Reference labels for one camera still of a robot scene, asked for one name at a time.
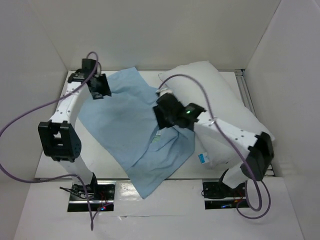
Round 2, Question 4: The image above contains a white pillow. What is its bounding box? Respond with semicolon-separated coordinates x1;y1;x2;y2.
158;61;271;169

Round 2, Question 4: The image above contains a light blue green pillowcase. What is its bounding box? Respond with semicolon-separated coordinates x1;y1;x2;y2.
78;67;195;199

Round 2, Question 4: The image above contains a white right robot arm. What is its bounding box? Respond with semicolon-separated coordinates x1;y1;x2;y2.
153;92;274;196

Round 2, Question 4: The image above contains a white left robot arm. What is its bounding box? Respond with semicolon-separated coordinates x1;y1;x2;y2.
38;57;112;200

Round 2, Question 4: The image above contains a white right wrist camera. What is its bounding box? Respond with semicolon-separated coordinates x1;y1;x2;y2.
155;87;173;98

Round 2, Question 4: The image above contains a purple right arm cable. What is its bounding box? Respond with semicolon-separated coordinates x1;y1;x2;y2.
156;73;272;220

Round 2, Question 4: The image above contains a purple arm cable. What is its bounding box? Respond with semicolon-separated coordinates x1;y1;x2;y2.
0;51;102;232
156;73;272;220

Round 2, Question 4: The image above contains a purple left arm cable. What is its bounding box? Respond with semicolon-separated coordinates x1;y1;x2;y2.
0;51;102;232

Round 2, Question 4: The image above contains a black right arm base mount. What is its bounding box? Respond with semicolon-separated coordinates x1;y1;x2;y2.
201;180;249;210

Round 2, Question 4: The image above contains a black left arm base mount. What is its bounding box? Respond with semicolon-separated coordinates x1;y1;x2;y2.
59;180;116;213

